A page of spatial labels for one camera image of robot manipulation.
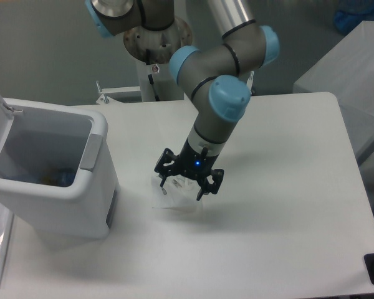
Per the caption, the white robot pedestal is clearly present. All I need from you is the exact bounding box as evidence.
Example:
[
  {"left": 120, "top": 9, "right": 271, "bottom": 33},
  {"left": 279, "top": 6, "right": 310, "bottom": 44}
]
[{"left": 123, "top": 17, "right": 193, "bottom": 102}]

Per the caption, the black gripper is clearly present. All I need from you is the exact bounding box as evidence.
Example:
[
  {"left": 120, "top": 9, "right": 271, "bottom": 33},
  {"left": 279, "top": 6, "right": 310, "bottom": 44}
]
[{"left": 154, "top": 141, "right": 224, "bottom": 201}]

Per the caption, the blue plastic bag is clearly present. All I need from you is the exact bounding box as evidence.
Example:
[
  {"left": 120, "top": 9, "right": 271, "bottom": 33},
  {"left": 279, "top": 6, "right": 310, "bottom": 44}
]
[{"left": 333, "top": 10, "right": 374, "bottom": 35}]

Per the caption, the white table clamp bracket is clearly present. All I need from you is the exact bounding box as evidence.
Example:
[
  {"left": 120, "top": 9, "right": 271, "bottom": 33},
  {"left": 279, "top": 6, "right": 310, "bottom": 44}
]
[{"left": 96, "top": 80, "right": 142, "bottom": 104}]

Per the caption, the clear plastic water bottle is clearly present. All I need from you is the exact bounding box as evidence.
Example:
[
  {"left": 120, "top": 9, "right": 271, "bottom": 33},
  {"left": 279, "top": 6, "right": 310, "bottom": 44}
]
[{"left": 49, "top": 168, "right": 76, "bottom": 187}]

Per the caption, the white side cabinet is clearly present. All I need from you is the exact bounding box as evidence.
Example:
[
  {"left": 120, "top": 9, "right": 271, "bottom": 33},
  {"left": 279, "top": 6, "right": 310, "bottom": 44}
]
[{"left": 293, "top": 21, "right": 374, "bottom": 163}]

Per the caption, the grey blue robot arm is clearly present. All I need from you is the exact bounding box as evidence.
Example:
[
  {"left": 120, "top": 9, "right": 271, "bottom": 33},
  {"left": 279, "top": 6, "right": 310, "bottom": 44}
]
[{"left": 85, "top": 1, "right": 280, "bottom": 196}]

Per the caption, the white right clamp bracket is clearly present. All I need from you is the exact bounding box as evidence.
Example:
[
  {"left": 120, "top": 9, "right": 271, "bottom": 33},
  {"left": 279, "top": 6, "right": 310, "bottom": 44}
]
[{"left": 246, "top": 70, "right": 256, "bottom": 96}]

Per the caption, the white paper bag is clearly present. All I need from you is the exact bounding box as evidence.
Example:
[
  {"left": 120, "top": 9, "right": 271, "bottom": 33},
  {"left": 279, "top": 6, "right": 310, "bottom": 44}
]
[{"left": 151, "top": 174, "right": 203, "bottom": 212}]

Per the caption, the white trash can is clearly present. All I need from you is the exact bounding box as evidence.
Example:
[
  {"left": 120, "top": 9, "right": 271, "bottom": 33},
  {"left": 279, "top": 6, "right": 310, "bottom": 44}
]
[{"left": 0, "top": 98, "right": 118, "bottom": 239}]

